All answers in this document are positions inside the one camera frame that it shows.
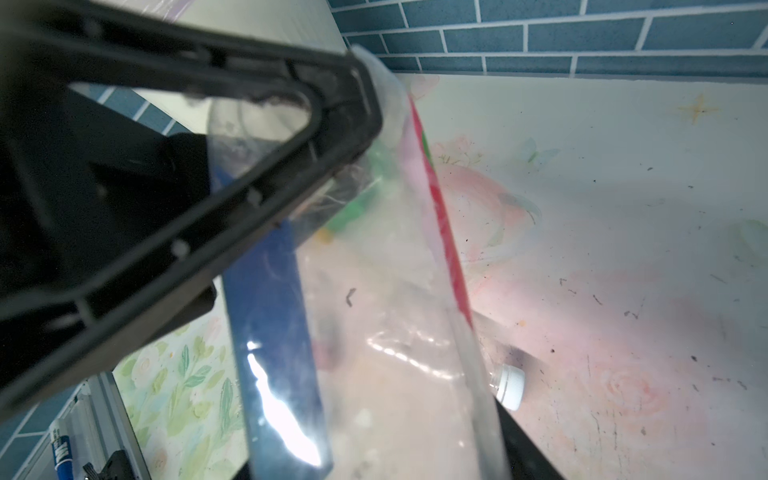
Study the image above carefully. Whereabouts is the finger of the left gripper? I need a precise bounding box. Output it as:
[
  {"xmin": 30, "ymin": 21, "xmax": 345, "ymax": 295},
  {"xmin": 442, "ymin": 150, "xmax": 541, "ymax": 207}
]
[{"xmin": 1, "ymin": 1, "xmax": 382, "ymax": 419}]

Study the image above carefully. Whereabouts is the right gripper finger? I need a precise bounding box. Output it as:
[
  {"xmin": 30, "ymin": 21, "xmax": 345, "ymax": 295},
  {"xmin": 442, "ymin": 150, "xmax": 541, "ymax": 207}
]
[{"xmin": 497, "ymin": 402, "xmax": 564, "ymax": 480}]

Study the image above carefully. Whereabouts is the clear bottle white cap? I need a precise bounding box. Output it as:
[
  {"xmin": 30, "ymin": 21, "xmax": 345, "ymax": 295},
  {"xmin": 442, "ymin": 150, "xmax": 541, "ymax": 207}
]
[{"xmin": 473, "ymin": 317, "xmax": 527, "ymax": 412}]

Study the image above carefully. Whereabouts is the clear bottle blue cap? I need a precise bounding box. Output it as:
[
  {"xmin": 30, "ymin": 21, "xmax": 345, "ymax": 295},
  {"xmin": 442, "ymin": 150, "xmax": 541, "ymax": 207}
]
[{"xmin": 206, "ymin": 44, "xmax": 511, "ymax": 480}]

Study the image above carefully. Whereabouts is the green plastic bottle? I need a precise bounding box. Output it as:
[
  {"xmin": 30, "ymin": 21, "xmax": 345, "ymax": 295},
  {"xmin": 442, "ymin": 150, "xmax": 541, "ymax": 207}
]
[{"xmin": 323, "ymin": 142, "xmax": 393, "ymax": 234}]

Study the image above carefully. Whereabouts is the blue marker pen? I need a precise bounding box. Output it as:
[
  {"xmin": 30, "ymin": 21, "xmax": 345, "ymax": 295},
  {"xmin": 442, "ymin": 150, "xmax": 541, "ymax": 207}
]
[{"xmin": 50, "ymin": 421, "xmax": 74, "ymax": 480}]

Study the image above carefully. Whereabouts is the aluminium rail frame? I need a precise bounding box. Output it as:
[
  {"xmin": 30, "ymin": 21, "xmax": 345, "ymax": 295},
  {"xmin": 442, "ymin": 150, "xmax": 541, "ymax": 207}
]
[{"xmin": 1, "ymin": 373, "xmax": 151, "ymax": 479}]

